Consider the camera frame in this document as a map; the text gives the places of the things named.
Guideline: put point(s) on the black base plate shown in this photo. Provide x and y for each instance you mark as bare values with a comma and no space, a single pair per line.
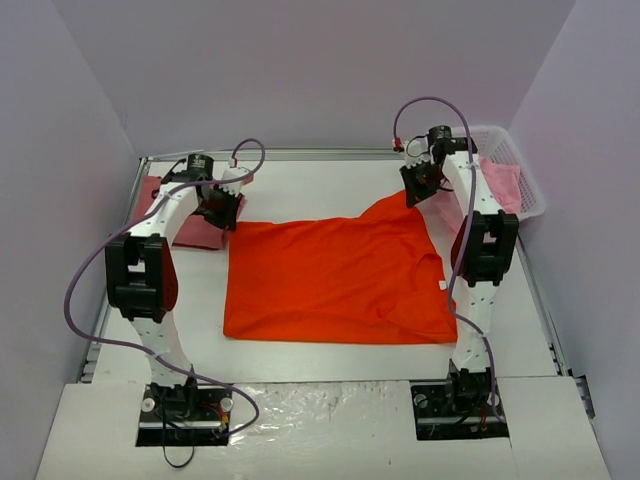
204,421
436,418

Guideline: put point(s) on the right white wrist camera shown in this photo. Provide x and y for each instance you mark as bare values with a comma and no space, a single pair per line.
416,152

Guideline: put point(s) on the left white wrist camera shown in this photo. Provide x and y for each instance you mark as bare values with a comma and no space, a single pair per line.
234,179

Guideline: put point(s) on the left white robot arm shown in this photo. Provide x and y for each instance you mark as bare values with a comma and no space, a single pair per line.
141,278

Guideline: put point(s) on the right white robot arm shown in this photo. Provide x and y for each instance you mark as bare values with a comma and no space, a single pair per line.
481,253

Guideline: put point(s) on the light pink t shirt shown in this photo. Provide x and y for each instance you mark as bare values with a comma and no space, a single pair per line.
502,180

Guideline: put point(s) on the orange t shirt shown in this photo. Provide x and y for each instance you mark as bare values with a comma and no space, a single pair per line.
374,279

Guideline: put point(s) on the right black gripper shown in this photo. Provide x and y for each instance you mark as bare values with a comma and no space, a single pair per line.
415,185

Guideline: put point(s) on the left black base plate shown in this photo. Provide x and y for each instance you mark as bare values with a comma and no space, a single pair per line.
204,421

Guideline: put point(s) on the dusty red folded t shirt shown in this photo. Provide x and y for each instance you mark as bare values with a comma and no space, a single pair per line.
200,232

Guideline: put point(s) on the white plastic basket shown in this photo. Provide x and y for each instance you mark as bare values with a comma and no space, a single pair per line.
496,144

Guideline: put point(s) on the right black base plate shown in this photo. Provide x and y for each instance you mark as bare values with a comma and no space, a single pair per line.
436,418

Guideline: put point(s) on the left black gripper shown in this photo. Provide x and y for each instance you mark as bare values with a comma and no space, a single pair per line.
223,211

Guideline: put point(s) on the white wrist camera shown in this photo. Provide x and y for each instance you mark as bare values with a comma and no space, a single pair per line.
234,179
416,152

